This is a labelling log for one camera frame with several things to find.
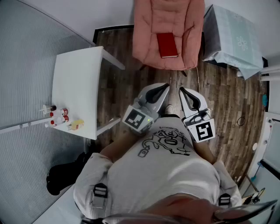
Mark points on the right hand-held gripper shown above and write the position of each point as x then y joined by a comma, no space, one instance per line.
203,130

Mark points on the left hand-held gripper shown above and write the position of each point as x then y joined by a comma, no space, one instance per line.
137,119

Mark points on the red book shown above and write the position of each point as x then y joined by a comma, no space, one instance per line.
167,44

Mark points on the pink cushioned armchair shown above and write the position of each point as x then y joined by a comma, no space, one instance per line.
144,32

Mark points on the person's right forearm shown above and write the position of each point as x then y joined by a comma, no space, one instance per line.
203,151

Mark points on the person's left forearm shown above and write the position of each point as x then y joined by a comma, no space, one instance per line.
118,148

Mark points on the table with light blue cloth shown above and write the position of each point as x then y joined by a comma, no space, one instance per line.
211,35

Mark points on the person's white shoe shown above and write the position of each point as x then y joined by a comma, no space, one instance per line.
169,109

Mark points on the teal rag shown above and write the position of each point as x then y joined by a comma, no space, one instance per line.
265,100

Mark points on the white round disc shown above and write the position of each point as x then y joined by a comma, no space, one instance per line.
255,146

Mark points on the white printed t-shirt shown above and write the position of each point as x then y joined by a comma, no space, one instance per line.
164,175

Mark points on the white side table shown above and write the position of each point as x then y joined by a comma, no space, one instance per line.
76,83

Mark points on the white window ledge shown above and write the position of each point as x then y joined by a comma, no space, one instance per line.
268,135

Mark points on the white pipe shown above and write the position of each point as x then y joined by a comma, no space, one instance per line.
271,70
271,77

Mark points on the light blue floral tablecloth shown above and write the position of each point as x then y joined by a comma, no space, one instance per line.
236,32

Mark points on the person's face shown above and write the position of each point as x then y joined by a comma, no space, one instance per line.
179,210

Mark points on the black bag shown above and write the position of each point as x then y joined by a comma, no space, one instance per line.
63,175

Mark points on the person's eyeglasses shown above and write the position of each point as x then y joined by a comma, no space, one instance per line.
251,210

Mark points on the grey ribbed glass partition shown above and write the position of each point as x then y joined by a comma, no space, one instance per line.
22,65

